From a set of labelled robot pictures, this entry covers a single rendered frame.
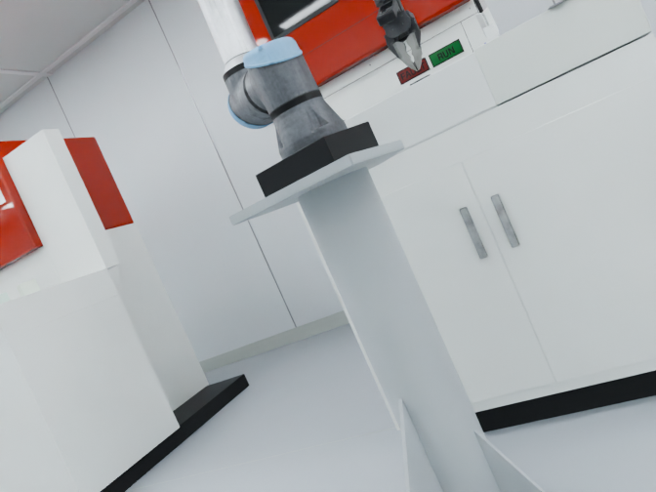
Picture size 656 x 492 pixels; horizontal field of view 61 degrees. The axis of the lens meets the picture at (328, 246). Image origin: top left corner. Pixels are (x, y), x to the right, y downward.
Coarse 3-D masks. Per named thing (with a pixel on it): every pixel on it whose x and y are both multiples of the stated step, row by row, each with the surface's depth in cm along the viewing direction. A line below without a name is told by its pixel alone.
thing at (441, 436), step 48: (384, 144) 106; (288, 192) 104; (336, 192) 110; (336, 240) 111; (384, 240) 112; (384, 288) 111; (384, 336) 112; (432, 336) 114; (384, 384) 116; (432, 384) 112; (432, 432) 112; (480, 432) 116; (432, 480) 113; (480, 480) 113; (528, 480) 111
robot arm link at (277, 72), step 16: (256, 48) 111; (272, 48) 110; (288, 48) 111; (256, 64) 111; (272, 64) 110; (288, 64) 110; (304, 64) 113; (256, 80) 113; (272, 80) 111; (288, 80) 110; (304, 80) 112; (256, 96) 117; (272, 96) 112; (288, 96) 111
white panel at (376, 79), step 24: (432, 24) 198; (456, 24) 195; (408, 48) 202; (432, 48) 199; (360, 72) 211; (384, 72) 208; (432, 72) 201; (336, 96) 217; (360, 96) 213; (384, 96) 209
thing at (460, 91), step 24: (456, 72) 138; (480, 72) 136; (408, 96) 144; (432, 96) 142; (456, 96) 140; (480, 96) 137; (360, 120) 150; (384, 120) 148; (408, 120) 145; (432, 120) 143; (456, 120) 141; (408, 144) 147
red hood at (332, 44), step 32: (256, 0) 215; (288, 0) 210; (320, 0) 206; (352, 0) 201; (416, 0) 193; (448, 0) 189; (480, 0) 227; (256, 32) 218; (288, 32) 213; (320, 32) 209; (352, 32) 204; (384, 32) 200; (320, 64) 211; (352, 64) 208
